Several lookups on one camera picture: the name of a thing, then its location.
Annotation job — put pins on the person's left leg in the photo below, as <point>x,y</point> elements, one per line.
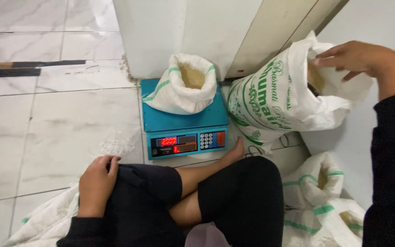
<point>142,199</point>

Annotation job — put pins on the brown and black tape strip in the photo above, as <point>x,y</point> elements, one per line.
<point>39,63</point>

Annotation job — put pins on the pile of white threads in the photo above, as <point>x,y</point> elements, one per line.
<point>117,145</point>

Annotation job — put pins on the person's left hand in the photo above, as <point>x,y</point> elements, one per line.
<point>93,188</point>

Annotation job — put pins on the empty white woven sack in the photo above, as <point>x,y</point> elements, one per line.
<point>46,223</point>

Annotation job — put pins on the rice in small sack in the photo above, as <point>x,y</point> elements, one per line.
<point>191,77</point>

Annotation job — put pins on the small white green-striped sack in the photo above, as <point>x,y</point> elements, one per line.
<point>180,99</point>
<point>303,188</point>
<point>327,223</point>

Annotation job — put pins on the blue digital weighing scale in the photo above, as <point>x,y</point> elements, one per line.
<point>183,137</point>

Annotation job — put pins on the person's lilac garment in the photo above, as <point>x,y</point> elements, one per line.
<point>206,237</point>

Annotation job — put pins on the beige door panel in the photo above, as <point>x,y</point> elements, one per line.
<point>269,37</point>

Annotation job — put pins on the person's right leg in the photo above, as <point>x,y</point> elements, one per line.
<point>242,202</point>

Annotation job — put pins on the person's leg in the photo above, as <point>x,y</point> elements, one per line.
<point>242,202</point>
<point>142,199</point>

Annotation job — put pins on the rice in large sack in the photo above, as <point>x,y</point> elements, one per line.
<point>314,77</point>

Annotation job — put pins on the person's right hand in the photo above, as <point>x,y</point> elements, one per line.
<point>358,56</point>

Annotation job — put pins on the large white green-printed rice sack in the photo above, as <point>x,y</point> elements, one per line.
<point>269,103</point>

